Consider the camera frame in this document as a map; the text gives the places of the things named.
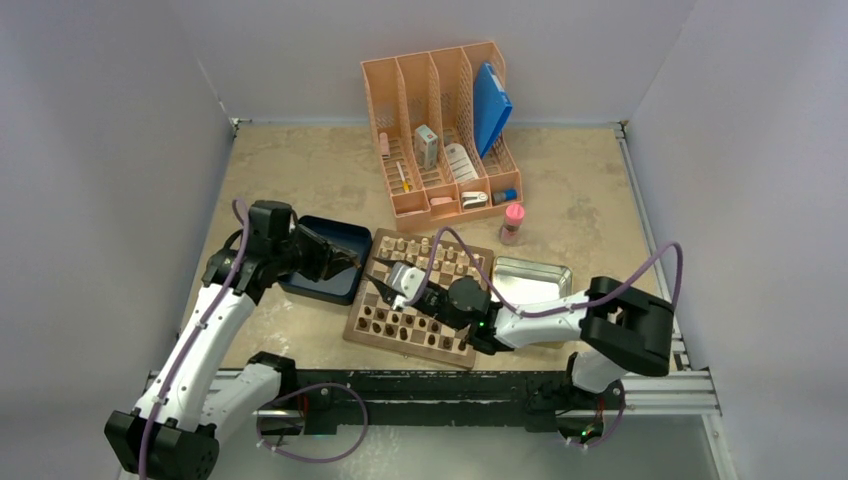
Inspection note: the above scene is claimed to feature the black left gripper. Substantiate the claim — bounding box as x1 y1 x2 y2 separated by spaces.
272 223 356 282

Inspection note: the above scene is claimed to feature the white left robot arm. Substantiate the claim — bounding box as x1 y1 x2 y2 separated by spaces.
104 199 360 479

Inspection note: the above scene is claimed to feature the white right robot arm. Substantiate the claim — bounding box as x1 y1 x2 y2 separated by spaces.
367 269 674 407

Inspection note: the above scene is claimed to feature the wooden chess board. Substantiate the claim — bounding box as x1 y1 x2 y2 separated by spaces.
343 229 495 370

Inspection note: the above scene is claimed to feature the light chess pieces row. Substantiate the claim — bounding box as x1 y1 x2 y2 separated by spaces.
369 234 494 286

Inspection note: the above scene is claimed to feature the dark blue tin tray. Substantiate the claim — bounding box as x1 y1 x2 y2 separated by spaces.
279 215 372 305

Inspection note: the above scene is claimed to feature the yellow pen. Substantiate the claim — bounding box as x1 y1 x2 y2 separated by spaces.
396 161 411 193

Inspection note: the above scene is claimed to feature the white stapler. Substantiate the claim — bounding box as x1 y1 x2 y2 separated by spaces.
460 191 489 210

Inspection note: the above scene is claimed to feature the white labelled packet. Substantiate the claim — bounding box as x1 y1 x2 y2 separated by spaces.
445 143 479 183

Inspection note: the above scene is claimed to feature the white red small box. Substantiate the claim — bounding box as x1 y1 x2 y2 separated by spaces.
413 124 439 170

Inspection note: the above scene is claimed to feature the pink cap bottle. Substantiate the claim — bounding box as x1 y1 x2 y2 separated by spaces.
499 204 525 245

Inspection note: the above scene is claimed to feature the blue cap glue stick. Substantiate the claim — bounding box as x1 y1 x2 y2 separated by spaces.
491 189 518 206

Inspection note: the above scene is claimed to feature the blue folder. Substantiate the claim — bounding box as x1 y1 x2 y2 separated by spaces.
473 62 513 158

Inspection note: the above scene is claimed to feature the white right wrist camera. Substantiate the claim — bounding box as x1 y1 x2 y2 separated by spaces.
387 262 426 310

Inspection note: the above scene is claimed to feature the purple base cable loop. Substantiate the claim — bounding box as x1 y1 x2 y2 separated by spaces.
255 382 370 465

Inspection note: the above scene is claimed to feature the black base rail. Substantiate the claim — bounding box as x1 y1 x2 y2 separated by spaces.
266 369 624 435

